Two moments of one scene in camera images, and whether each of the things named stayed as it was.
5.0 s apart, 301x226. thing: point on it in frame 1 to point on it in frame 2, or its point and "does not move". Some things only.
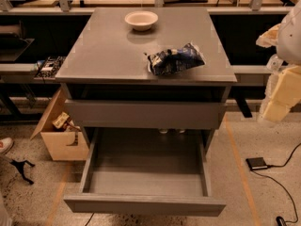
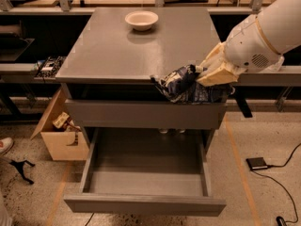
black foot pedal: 257,163 does not move
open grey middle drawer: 146,171 does not move
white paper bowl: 141,21 does not move
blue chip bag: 173,60 to 182,85
